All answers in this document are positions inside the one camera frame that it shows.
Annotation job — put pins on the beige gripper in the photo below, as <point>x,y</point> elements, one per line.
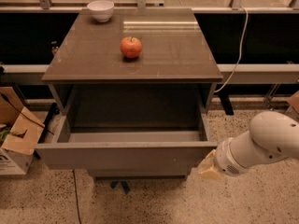
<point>226,159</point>

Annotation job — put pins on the red apple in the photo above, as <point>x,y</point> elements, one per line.
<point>130,47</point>

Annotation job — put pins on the grey drawer cabinet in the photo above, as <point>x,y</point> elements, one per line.
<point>169,85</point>

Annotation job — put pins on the grey top drawer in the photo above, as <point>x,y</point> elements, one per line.
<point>124,151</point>

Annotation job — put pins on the white bowl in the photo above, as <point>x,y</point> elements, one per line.
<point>101,10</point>

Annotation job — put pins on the open cardboard box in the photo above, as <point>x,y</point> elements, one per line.
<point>20,132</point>

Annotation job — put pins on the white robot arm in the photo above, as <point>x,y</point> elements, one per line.
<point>271,137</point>

